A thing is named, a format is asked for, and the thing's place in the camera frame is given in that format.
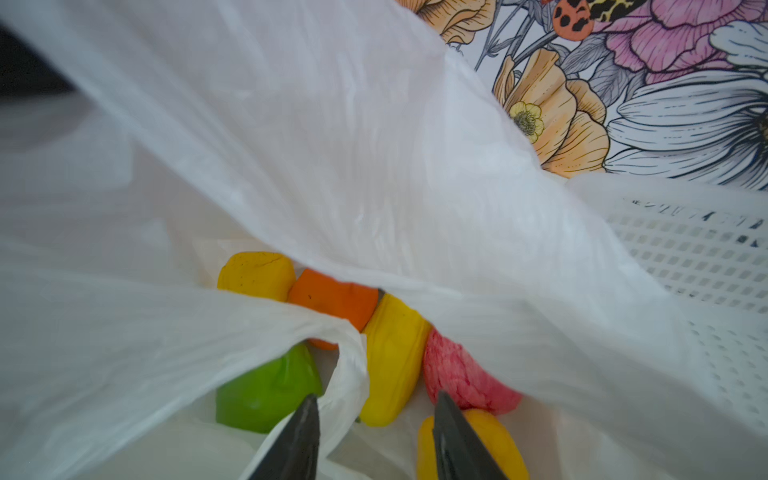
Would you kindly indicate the white plastic bag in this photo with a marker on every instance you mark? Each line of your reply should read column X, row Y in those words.
column 346, row 136

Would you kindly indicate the white perforated plastic basket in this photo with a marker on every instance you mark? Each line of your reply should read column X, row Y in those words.
column 707, row 245

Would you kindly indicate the yellow toy fruit near finger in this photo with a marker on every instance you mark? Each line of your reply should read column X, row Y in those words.
column 492, row 433

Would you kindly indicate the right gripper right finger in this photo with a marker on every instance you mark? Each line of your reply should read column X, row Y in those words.
column 460, row 453

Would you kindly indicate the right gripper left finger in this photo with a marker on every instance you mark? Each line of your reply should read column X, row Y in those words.
column 294, row 454

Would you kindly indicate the yellow toy banana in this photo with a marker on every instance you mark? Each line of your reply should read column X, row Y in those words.
column 396, row 339

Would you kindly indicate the pink toy fruit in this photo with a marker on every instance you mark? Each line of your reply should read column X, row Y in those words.
column 448, row 367

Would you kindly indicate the yellow toy lemon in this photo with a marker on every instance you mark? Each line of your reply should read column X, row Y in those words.
column 258, row 274

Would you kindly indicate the orange toy fruit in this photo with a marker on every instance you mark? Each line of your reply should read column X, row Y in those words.
column 321, row 293

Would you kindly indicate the green toy fruit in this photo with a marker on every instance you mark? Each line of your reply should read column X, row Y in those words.
column 259, row 399

